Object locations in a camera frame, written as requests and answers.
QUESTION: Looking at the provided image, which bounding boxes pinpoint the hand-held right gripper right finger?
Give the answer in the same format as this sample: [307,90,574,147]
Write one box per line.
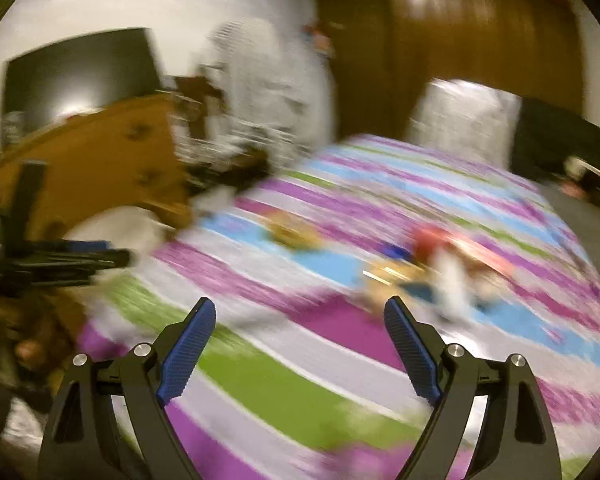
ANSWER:
[383,296,563,480]

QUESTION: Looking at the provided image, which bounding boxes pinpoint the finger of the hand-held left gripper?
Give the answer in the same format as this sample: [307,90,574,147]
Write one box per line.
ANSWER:
[30,239,131,261]
[27,259,131,288]

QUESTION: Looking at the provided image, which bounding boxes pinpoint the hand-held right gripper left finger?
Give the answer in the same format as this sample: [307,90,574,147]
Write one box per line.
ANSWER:
[37,296,217,480]

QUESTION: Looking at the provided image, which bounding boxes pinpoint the white plastic bucket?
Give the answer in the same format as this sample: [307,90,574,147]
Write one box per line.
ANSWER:
[65,205,176,261]

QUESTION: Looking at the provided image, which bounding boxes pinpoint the grey fuzzy puff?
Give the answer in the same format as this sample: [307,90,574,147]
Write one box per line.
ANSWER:
[472,270,511,306]

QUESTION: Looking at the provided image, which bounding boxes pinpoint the white plastic cup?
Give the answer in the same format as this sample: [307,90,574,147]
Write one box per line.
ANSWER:
[437,247,473,321]

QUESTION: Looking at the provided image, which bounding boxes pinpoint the wooden chest of drawers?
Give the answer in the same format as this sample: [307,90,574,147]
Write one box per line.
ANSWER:
[0,92,196,241]

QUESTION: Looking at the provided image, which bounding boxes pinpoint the purple striped printed sheet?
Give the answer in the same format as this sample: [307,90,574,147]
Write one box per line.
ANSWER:
[77,134,600,480]

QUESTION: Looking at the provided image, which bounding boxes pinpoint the red apple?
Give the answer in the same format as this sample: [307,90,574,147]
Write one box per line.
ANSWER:
[412,225,453,261]

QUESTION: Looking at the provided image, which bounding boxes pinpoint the red packet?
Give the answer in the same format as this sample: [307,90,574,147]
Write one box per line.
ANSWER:
[455,240,516,281]

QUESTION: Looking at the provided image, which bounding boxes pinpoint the black flat screen television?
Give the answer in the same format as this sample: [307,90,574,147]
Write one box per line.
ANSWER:
[2,28,163,146]

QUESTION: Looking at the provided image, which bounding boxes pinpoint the yellow snack wrapper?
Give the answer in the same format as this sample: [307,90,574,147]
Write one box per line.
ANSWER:
[262,210,323,251]

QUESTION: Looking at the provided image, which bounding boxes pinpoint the dark wooden chair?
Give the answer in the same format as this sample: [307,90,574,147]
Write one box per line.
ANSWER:
[172,75,276,186]

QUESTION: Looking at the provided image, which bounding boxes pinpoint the dark grey bed sheet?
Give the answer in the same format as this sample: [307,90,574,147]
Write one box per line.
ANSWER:
[540,180,600,306]

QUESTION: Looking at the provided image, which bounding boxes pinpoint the silver shiny cloth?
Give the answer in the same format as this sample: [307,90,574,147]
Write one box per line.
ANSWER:
[407,79,523,168]

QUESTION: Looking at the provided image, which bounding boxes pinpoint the grey striped cloth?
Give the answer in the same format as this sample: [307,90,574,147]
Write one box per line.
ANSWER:
[195,19,338,161]

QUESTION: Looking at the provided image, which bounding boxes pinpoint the black cloth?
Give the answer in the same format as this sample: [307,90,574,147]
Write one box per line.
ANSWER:
[510,96,600,201]

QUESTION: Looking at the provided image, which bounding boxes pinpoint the dark wooden door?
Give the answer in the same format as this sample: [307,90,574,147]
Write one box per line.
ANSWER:
[314,0,396,136]

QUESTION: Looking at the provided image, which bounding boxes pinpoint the brown wooden wardrobe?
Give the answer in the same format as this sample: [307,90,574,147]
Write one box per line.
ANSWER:
[384,0,588,111]

